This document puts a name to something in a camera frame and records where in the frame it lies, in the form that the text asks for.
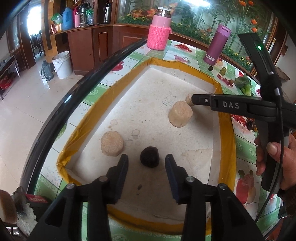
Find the large beige rice cake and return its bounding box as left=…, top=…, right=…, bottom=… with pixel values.
left=168, top=101, right=193, bottom=128

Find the round beige rice cake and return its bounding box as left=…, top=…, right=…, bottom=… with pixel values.
left=101, top=130, right=124, bottom=157

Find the person's right hand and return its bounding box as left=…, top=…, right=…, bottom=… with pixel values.
left=254, top=134, right=296, bottom=197

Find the white plastic bucket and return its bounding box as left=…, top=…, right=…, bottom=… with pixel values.
left=52, top=51, right=73, bottom=79

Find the red flat box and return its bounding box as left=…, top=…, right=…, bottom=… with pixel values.
left=24, top=194, right=49, bottom=204

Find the purple thermos bottle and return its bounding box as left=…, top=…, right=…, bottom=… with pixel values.
left=203, top=24, right=232, bottom=66

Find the bamboo flower wall mural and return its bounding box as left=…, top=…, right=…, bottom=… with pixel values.
left=116, top=0, right=278, bottom=70

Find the green plastic package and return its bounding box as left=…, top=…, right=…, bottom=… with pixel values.
left=51, top=13, right=63, bottom=25

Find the blue thermos jug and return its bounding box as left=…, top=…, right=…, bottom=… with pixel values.
left=62, top=7, right=73, bottom=30

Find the black steel thermos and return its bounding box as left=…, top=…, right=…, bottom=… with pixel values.
left=102, top=1, right=112, bottom=24
left=80, top=3, right=89, bottom=25

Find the metal side table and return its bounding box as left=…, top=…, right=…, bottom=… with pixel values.
left=0, top=56, right=20, bottom=100

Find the pink jar knitted sleeve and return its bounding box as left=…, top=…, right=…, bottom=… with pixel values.
left=147, top=6, right=173, bottom=50

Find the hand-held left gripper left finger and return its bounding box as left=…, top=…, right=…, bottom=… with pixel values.
left=28, top=154, right=129, bottom=241

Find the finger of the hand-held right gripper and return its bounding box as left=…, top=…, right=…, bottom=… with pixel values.
left=191, top=93, right=277, bottom=117

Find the brown wooden cabinet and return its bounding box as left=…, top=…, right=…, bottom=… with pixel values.
left=45, top=0, right=151, bottom=76

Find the pink thermos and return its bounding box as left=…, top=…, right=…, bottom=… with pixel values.
left=73, top=8, right=81, bottom=28

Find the dark wooden chair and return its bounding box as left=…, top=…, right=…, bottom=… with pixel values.
left=30, top=32, right=45, bottom=58

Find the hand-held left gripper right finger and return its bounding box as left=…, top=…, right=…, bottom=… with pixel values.
left=165, top=154, right=266, bottom=241

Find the white foam tray yellow edge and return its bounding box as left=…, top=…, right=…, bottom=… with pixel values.
left=57, top=57, right=236, bottom=234

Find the dark purple round fruit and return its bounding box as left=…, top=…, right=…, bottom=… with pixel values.
left=140, top=146, right=160, bottom=167

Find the beige bread loaf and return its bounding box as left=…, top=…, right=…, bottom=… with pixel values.
left=0, top=190, right=18, bottom=224

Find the green leafy vegetable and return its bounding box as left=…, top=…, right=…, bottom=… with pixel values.
left=235, top=75, right=252, bottom=96

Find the white crumbly foam piece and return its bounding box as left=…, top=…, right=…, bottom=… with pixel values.
left=11, top=190, right=37, bottom=234

